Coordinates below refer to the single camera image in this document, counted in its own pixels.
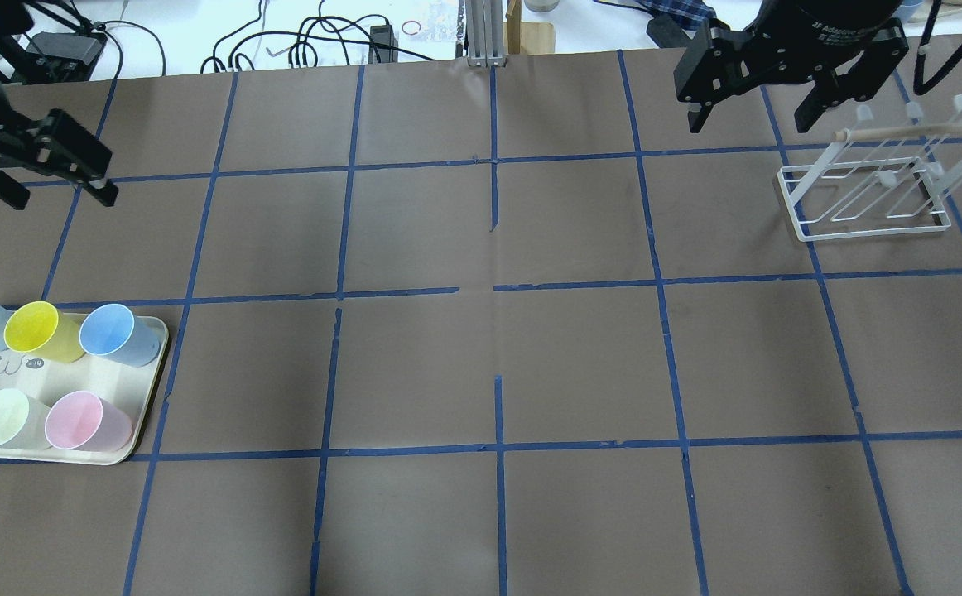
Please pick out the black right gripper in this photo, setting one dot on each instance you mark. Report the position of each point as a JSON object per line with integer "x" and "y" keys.
{"x": 827, "y": 23}

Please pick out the yellow plastic cup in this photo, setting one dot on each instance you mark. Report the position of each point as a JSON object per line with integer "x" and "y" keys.
{"x": 40, "y": 329}

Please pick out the pale green plastic cup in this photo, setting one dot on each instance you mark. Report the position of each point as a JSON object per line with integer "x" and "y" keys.
{"x": 22, "y": 421}

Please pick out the pink plastic cup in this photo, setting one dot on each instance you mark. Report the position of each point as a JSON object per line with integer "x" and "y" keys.
{"x": 82, "y": 420}

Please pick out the blue plaid folded umbrella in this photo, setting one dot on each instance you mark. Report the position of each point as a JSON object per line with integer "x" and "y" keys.
{"x": 689, "y": 15}

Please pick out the cream serving tray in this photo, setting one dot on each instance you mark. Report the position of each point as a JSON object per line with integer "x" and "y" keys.
{"x": 128, "y": 388}

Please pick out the wooden mug tree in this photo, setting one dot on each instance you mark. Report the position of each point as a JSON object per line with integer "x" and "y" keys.
{"x": 528, "y": 38}

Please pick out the black power adapter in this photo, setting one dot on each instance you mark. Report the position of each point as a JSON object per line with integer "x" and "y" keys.
{"x": 383, "y": 45}

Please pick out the white wire cup rack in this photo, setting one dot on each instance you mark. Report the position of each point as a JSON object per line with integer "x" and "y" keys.
{"x": 872, "y": 181}

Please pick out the aluminium frame post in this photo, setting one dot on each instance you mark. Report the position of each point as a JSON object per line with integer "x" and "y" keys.
{"x": 483, "y": 37}

